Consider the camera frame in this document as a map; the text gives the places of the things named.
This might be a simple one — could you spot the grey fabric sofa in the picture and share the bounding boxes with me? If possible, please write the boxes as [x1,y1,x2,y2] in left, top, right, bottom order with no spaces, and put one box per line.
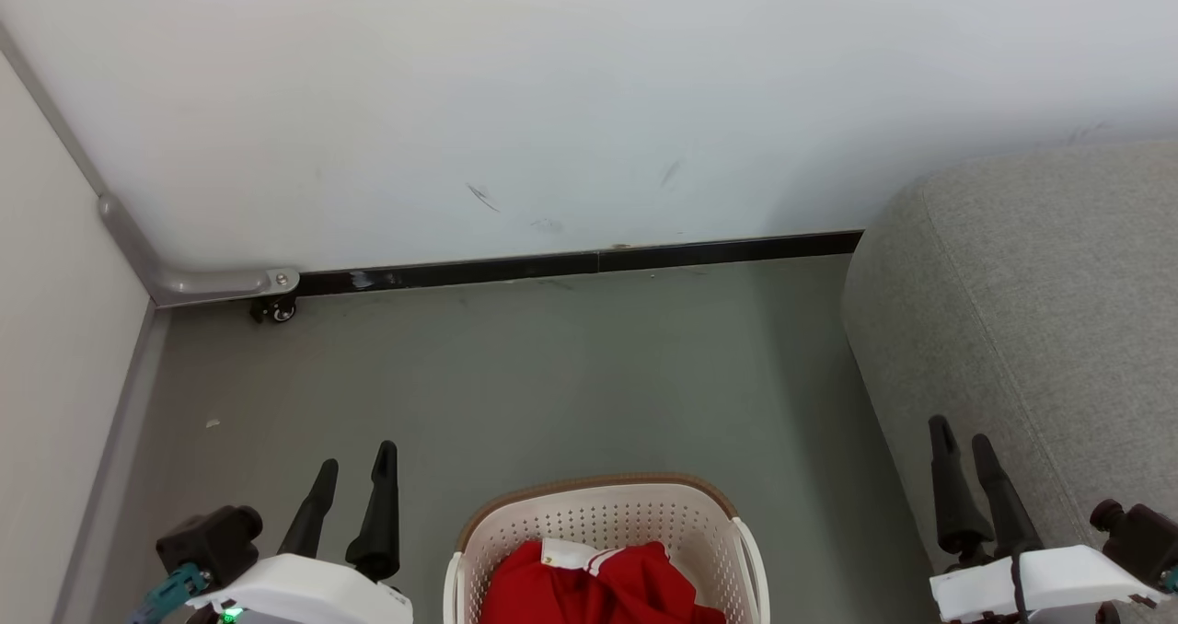
[841,141,1178,624]

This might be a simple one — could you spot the grey metal partition frame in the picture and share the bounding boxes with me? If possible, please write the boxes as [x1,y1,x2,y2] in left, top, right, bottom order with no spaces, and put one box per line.
[0,21,301,624]

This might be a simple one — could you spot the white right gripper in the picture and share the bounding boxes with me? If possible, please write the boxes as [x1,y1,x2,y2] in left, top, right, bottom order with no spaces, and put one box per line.
[928,415,1162,624]

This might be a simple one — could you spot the black baseboard strip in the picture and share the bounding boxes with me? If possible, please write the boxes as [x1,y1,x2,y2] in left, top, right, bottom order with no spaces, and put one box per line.
[296,229,864,297]

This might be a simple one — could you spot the cream perforated laundry basket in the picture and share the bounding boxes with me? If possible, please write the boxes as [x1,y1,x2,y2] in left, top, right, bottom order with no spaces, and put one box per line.
[444,474,770,624]

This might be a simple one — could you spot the red and white garment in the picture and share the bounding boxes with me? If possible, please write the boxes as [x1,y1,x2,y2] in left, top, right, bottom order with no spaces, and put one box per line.
[480,538,728,624]

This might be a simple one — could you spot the teal left camera connector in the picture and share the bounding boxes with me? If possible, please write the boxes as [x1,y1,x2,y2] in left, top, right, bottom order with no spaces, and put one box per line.
[124,564,208,624]

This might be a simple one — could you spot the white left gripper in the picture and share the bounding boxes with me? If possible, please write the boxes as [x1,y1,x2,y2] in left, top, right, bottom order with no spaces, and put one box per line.
[184,441,414,624]

